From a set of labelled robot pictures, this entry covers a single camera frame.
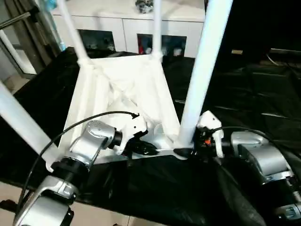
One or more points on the white plastic table top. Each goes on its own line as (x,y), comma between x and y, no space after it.
(141,94)

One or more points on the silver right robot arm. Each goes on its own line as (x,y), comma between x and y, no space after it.
(265,160)

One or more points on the black plastic mat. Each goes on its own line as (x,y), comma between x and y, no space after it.
(247,94)

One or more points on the white cup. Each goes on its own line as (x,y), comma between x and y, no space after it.
(178,52)

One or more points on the red and white bottle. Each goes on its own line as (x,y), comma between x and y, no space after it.
(141,48)

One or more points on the small yellow label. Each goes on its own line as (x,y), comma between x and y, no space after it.
(236,52)

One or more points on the grey flat bar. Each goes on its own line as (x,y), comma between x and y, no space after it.
(285,50)

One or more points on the white sideboard cabinet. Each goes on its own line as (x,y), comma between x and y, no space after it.
(105,22)

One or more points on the clear bag of dark items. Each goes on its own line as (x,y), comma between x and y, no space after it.
(143,5)

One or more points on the grey brown curtain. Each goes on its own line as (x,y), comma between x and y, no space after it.
(35,40)

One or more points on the white round pipe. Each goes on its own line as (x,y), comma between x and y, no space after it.
(18,54)

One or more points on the grey metal pole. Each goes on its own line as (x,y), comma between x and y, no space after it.
(16,20)

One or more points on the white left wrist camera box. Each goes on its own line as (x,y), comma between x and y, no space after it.
(136,124)

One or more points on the black metal stand frame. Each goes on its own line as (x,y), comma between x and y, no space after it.
(8,203)

